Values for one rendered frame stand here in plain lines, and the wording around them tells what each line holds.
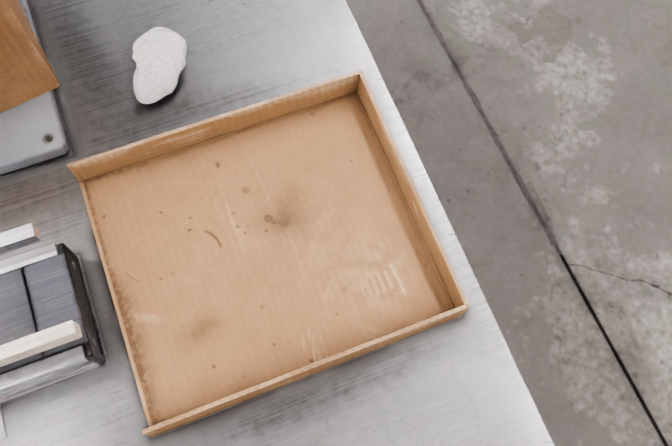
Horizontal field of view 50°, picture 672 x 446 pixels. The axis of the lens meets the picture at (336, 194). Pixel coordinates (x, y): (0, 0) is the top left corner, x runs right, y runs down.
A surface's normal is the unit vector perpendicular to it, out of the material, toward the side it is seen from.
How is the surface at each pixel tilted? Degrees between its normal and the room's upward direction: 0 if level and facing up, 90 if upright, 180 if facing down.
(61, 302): 0
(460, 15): 0
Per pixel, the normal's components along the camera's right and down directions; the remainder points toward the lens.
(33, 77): 0.51, 0.81
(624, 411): 0.04, -0.37
